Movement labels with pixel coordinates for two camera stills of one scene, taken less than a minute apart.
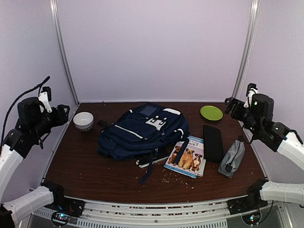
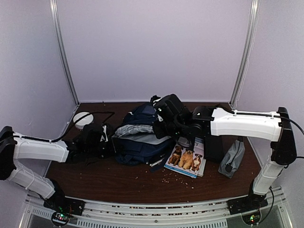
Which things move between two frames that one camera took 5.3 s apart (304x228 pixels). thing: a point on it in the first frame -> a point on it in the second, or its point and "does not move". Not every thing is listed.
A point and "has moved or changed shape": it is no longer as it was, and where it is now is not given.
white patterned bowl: (83, 121) does not move
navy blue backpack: (141, 131) has moved or changed shape
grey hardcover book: (201, 169) does not move
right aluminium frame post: (248, 46) does not move
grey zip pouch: (232, 159) does not move
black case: (213, 145) does not move
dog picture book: (191, 158) does not move
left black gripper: (59, 120) -> (110, 153)
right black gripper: (229, 107) -> (159, 134)
